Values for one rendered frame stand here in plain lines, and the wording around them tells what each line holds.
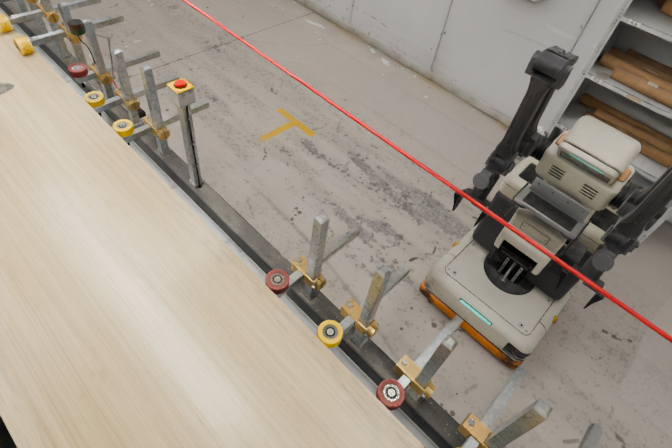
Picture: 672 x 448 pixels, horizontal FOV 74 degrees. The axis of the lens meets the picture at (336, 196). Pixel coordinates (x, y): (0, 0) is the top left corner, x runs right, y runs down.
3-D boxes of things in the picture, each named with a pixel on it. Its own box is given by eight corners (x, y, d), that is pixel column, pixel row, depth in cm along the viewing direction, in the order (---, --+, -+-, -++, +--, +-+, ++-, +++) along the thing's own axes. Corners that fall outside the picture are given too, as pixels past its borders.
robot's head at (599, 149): (579, 123, 162) (585, 109, 149) (636, 155, 154) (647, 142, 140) (554, 155, 164) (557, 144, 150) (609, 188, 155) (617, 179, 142)
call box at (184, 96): (186, 94, 170) (183, 77, 164) (196, 103, 167) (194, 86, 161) (169, 101, 166) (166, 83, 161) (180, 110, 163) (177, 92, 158)
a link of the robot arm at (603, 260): (639, 241, 136) (612, 223, 139) (640, 248, 126) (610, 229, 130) (613, 270, 140) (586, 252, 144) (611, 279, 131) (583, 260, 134)
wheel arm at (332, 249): (352, 231, 180) (354, 225, 177) (359, 236, 179) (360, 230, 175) (269, 295, 156) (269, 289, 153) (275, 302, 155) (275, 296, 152)
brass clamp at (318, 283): (301, 260, 168) (302, 253, 164) (326, 284, 162) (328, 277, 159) (289, 270, 165) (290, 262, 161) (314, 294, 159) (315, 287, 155)
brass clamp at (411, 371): (403, 359, 149) (406, 352, 145) (435, 389, 143) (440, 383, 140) (391, 371, 146) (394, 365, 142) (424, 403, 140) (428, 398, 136)
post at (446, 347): (407, 392, 156) (449, 332, 120) (415, 400, 154) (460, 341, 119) (401, 400, 154) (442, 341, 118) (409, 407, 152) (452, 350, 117)
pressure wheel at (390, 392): (392, 423, 133) (400, 411, 125) (367, 411, 135) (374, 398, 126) (400, 398, 138) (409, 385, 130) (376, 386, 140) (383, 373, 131)
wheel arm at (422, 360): (452, 318, 161) (456, 313, 158) (460, 325, 159) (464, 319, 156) (374, 407, 137) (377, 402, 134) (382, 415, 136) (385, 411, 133)
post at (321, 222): (310, 289, 172) (322, 209, 136) (316, 295, 171) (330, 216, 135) (303, 295, 170) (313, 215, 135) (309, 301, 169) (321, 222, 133)
